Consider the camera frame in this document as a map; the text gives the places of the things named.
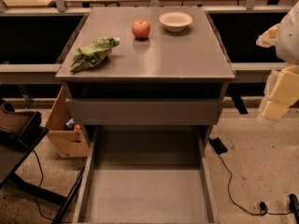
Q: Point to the white paper bowl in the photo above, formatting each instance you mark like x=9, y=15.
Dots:
x=175, y=21

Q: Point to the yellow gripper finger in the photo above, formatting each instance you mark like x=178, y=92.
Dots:
x=269, y=37
x=281, y=92

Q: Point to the black plug at right edge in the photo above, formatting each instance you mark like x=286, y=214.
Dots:
x=294, y=206

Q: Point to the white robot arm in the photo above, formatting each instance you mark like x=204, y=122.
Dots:
x=287, y=46

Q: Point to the green chip bag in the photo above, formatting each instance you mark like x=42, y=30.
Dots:
x=92, y=55

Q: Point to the red apple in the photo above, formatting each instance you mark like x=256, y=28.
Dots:
x=141, y=29

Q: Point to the black power adapter with cable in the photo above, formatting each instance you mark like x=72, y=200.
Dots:
x=220, y=148

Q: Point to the open grey middle drawer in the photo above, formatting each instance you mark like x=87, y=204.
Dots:
x=146, y=175

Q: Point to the grey drawer cabinet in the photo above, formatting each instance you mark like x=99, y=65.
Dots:
x=169, y=79

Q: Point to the brown bag on table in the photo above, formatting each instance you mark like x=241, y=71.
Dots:
x=17, y=127

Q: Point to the cardboard box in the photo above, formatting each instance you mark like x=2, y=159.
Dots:
x=69, y=143

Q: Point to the black side table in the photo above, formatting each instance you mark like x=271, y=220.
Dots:
x=11, y=159

